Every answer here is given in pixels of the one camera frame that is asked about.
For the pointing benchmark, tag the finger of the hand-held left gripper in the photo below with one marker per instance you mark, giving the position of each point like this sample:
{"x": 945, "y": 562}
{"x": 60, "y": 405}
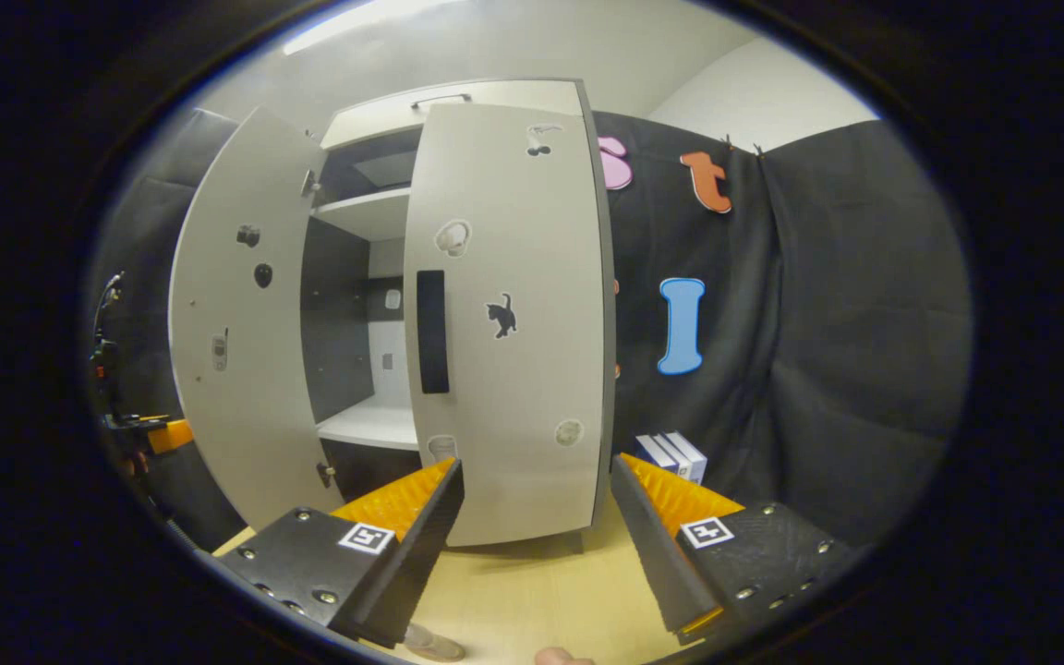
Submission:
{"x": 170, "y": 436}

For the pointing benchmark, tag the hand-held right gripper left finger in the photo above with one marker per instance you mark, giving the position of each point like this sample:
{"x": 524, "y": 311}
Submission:
{"x": 412, "y": 563}

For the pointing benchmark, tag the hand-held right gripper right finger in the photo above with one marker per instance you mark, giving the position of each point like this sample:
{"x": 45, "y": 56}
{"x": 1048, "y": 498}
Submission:
{"x": 652, "y": 554}

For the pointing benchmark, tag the white cabinet door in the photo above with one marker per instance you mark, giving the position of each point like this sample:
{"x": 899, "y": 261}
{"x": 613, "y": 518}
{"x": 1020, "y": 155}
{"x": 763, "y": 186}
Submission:
{"x": 246, "y": 416}
{"x": 532, "y": 369}

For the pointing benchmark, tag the metal door hinge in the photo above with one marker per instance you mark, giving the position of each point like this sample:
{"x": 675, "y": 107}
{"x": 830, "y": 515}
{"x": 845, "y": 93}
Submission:
{"x": 310, "y": 183}
{"x": 326, "y": 475}

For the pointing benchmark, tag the white cabinet shelf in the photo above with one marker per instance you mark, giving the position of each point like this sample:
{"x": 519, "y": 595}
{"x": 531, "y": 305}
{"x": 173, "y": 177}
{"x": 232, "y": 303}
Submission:
{"x": 375, "y": 425}
{"x": 370, "y": 212}

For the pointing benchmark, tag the grey white cabinet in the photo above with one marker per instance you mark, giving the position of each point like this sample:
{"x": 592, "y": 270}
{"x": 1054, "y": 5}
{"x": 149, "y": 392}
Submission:
{"x": 338, "y": 323}

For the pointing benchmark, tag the white cabinet drawer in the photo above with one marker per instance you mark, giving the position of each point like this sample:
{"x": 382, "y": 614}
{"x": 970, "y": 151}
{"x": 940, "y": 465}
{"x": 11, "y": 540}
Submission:
{"x": 495, "y": 94}

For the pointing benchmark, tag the white box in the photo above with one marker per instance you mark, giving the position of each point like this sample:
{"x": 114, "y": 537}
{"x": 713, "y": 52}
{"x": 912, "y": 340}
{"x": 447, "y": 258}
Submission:
{"x": 672, "y": 454}

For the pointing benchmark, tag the light blue box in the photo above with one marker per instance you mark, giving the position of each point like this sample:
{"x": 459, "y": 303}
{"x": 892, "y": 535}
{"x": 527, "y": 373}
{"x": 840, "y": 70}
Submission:
{"x": 691, "y": 457}

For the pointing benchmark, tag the black backdrop cloth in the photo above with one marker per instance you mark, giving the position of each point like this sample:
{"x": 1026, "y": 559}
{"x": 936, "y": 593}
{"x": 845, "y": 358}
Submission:
{"x": 846, "y": 323}

